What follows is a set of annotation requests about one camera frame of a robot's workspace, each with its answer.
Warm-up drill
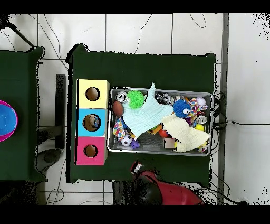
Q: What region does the plain wooden cube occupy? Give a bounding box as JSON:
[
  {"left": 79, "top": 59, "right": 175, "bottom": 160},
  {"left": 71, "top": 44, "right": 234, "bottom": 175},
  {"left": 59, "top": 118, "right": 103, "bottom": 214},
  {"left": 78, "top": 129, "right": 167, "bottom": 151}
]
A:
[{"left": 163, "top": 138, "right": 176, "bottom": 149}]

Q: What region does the cream knit cloth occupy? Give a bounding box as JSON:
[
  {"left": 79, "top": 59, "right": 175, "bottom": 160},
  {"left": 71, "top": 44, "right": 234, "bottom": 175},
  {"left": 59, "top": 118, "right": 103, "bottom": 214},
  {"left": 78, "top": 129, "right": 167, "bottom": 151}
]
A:
[{"left": 161, "top": 114, "right": 211, "bottom": 153}]

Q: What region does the shallow clear mesh bin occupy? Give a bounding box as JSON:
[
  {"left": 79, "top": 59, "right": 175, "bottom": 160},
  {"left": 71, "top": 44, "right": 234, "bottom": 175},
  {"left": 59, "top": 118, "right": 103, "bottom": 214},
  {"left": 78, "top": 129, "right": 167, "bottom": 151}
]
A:
[{"left": 107, "top": 86, "right": 214, "bottom": 157}]

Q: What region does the wooden box with three holes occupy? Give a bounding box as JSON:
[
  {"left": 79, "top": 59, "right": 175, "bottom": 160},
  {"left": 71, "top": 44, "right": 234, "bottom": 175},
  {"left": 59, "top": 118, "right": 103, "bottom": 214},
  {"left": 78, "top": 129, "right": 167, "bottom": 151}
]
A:
[{"left": 74, "top": 79, "right": 111, "bottom": 166}]

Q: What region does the small black white soccer ball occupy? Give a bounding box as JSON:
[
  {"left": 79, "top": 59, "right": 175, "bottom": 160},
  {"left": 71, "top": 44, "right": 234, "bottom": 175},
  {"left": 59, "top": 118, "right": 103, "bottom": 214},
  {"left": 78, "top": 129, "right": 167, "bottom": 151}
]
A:
[{"left": 120, "top": 134, "right": 133, "bottom": 147}]

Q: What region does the colourful dotted cloth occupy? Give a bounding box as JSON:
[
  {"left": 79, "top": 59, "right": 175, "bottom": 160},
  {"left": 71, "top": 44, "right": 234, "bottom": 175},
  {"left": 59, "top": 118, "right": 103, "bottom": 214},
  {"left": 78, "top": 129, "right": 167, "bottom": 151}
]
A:
[{"left": 112, "top": 117, "right": 127, "bottom": 141}]

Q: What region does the mint green knit cloth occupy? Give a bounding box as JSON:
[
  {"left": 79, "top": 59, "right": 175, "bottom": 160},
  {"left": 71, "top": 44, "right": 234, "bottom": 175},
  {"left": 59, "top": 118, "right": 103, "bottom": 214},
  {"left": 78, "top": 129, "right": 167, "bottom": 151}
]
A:
[{"left": 122, "top": 82, "right": 175, "bottom": 140}]

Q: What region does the small brown football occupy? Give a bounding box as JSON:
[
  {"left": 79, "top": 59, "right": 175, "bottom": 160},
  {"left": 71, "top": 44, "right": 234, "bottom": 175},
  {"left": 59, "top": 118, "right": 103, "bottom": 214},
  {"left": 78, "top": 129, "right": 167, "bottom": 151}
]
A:
[{"left": 111, "top": 100, "right": 124, "bottom": 117}]

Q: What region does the green spiky rubber ball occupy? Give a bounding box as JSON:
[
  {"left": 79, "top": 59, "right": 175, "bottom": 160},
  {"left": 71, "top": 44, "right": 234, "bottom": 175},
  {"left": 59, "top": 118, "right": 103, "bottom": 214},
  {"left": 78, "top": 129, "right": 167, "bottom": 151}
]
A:
[{"left": 126, "top": 90, "right": 146, "bottom": 109}]

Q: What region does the plain silver can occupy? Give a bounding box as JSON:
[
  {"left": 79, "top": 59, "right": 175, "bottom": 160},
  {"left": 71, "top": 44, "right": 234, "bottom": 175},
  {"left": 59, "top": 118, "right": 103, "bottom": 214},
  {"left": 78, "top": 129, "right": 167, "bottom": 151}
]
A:
[{"left": 115, "top": 91, "right": 128, "bottom": 104}]

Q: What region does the black printed can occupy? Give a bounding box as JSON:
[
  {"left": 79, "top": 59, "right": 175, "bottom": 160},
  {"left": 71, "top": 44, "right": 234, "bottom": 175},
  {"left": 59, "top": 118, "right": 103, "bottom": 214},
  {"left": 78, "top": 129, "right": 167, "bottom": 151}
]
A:
[{"left": 155, "top": 92, "right": 171, "bottom": 105}]

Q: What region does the blue spiky rubber ball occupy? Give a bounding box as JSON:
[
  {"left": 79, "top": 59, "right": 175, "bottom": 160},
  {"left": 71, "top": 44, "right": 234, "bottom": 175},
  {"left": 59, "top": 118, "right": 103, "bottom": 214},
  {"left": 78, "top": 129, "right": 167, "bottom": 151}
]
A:
[{"left": 172, "top": 99, "right": 192, "bottom": 118}]

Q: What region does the black upright panel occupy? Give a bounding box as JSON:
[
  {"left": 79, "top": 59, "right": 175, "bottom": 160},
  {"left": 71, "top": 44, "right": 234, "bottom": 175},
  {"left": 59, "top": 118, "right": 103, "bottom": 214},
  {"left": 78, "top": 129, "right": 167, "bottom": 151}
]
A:
[{"left": 55, "top": 73, "right": 66, "bottom": 150}]

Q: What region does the dark green tablecloth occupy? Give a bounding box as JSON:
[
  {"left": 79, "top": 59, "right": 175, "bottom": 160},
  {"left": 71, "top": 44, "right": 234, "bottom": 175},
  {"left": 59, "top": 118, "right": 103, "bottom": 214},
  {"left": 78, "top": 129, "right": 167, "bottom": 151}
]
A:
[
  {"left": 65, "top": 43, "right": 217, "bottom": 184},
  {"left": 0, "top": 46, "right": 47, "bottom": 182}
]

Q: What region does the pink bowl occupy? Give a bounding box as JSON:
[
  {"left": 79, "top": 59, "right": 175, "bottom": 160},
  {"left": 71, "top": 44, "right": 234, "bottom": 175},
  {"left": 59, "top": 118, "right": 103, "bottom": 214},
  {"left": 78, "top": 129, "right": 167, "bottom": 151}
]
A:
[{"left": 0, "top": 100, "right": 19, "bottom": 142}]

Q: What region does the blue bowl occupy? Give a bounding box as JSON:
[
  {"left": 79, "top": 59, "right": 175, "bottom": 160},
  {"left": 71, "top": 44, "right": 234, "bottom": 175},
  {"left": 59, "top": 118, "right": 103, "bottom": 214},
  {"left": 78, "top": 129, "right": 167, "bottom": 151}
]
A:
[{"left": 0, "top": 104, "right": 17, "bottom": 136}]

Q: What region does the black tripod pole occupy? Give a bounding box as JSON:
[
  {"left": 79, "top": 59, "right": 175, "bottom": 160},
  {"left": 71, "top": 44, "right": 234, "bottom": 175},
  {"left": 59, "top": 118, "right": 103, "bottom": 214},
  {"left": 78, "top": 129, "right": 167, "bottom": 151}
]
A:
[{"left": 0, "top": 14, "right": 36, "bottom": 49}]

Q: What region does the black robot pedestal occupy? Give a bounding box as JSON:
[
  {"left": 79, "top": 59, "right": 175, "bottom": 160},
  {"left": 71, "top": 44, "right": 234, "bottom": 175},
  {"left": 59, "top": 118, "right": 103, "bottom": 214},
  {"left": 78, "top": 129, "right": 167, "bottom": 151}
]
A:
[{"left": 111, "top": 180, "right": 138, "bottom": 206}]

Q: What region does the black floor power cable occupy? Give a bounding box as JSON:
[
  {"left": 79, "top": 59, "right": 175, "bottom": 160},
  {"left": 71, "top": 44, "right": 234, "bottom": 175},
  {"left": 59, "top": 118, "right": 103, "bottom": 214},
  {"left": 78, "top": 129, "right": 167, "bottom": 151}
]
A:
[{"left": 226, "top": 120, "right": 270, "bottom": 126}]

